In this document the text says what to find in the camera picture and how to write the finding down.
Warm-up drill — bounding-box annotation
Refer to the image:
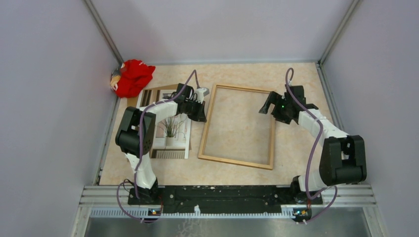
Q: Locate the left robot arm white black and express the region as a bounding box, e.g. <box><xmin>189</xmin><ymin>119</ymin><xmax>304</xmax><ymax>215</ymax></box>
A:
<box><xmin>115</xmin><ymin>83</ymin><xmax>210</xmax><ymax>204</ymax></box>

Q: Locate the plant window photo print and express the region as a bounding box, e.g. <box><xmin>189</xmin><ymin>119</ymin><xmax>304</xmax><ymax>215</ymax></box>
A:
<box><xmin>149</xmin><ymin>92</ymin><xmax>191</xmax><ymax>159</ymax></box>

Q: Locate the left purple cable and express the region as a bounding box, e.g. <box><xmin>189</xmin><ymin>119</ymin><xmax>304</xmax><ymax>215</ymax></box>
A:
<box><xmin>116</xmin><ymin>69</ymin><xmax>200</xmax><ymax>224</ymax></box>

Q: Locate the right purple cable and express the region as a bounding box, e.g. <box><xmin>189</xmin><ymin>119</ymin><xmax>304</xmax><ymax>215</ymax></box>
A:
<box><xmin>285</xmin><ymin>68</ymin><xmax>338</xmax><ymax>224</ymax></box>

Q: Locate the purple cable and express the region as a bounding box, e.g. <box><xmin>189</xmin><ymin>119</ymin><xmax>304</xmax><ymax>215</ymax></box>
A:
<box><xmin>285</xmin><ymin>68</ymin><xmax>338</xmax><ymax>224</ymax></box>
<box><xmin>116</xmin><ymin>69</ymin><xmax>200</xmax><ymax>224</ymax></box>

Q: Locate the wooden picture frame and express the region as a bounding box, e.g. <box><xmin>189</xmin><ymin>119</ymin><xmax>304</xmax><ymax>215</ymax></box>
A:
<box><xmin>198</xmin><ymin>83</ymin><xmax>275</xmax><ymax>170</ymax></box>

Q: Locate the brown cardboard backing board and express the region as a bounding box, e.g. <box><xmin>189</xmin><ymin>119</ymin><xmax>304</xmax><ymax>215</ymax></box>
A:
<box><xmin>126</xmin><ymin>84</ymin><xmax>177</xmax><ymax>108</ymax></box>

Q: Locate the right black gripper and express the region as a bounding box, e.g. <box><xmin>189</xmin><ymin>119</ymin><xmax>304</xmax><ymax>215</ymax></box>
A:
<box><xmin>259</xmin><ymin>91</ymin><xmax>292</xmax><ymax>125</ymax></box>

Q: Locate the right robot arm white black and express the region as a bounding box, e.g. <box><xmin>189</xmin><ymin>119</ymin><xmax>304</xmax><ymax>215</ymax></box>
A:
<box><xmin>259</xmin><ymin>85</ymin><xmax>367</xmax><ymax>203</ymax></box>

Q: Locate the red cloth doll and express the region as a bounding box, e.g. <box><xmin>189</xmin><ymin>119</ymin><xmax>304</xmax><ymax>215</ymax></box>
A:
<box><xmin>110</xmin><ymin>59</ymin><xmax>156</xmax><ymax>98</ymax></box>

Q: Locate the aluminium front rail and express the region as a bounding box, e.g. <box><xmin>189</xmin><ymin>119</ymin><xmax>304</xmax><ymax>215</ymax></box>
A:
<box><xmin>72</xmin><ymin>184</ymin><xmax>386</xmax><ymax>237</ymax></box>

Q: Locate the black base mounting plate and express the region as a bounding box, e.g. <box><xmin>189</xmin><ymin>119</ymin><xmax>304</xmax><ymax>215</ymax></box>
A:
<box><xmin>127</xmin><ymin>185</ymin><xmax>308</xmax><ymax>214</ymax></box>

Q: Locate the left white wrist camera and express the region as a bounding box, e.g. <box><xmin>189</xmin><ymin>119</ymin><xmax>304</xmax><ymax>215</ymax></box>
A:
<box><xmin>195</xmin><ymin>87</ymin><xmax>210</xmax><ymax>100</ymax></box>

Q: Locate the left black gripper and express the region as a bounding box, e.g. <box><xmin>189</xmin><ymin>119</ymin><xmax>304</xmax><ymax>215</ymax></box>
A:
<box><xmin>184</xmin><ymin>98</ymin><xmax>207</xmax><ymax>122</ymax></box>

